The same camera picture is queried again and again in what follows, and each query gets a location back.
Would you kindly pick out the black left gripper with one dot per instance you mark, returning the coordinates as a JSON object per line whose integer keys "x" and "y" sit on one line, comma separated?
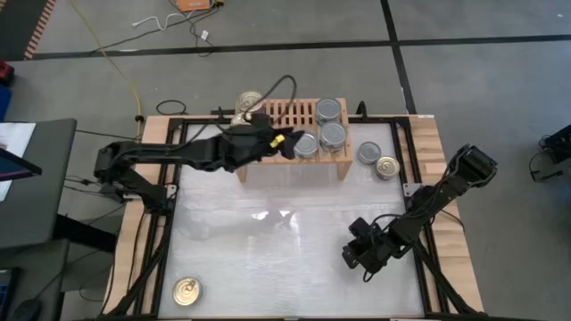
{"x": 254, "y": 147}

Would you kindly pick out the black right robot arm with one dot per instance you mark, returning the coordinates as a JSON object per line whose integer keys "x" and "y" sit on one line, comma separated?
{"x": 468, "y": 169}

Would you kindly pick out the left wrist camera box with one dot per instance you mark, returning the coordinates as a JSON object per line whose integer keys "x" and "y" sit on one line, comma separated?
{"x": 261, "y": 122}

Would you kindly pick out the wooden slatted shelf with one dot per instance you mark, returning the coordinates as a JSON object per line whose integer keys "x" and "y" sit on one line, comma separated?
{"x": 312, "y": 160}

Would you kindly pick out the dark tablet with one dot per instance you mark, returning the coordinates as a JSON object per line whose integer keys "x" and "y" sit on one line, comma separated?
{"x": 13, "y": 167}

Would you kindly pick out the black computer mouse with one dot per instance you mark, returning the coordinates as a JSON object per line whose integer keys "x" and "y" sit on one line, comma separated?
{"x": 24, "y": 310}

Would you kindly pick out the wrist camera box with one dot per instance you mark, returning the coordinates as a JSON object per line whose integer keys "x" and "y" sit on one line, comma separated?
{"x": 261, "y": 122}
{"x": 359, "y": 227}

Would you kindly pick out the blue object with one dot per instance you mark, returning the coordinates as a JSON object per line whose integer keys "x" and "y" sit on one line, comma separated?
{"x": 3, "y": 100}

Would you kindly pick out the yellow tag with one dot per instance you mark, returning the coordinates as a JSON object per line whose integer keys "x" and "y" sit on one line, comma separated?
{"x": 277, "y": 141}

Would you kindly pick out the orange box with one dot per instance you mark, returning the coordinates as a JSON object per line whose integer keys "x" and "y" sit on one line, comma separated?
{"x": 192, "y": 4}

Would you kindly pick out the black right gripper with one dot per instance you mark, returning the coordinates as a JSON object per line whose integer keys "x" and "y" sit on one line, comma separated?
{"x": 379, "y": 247}

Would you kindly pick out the grey desk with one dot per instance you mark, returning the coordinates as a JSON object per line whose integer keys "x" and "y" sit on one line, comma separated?
{"x": 44, "y": 209}

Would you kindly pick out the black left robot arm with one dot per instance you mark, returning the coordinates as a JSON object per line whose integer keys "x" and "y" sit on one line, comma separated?
{"x": 178, "y": 153}

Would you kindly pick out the white paper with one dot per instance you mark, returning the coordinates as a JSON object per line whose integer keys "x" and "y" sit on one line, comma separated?
{"x": 18, "y": 134}

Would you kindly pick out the black metal table frame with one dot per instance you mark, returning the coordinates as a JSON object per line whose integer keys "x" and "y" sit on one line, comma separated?
{"x": 379, "y": 120}

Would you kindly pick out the dark mat striped edge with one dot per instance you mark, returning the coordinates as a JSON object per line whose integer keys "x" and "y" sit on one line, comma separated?
{"x": 18, "y": 27}

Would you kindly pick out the red object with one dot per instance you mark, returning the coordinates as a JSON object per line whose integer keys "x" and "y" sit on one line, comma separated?
{"x": 5, "y": 71}

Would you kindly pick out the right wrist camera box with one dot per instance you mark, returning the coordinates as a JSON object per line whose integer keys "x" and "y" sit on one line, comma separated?
{"x": 359, "y": 227}

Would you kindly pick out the white plug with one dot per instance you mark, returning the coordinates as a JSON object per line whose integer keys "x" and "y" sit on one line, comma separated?
{"x": 204, "y": 35}

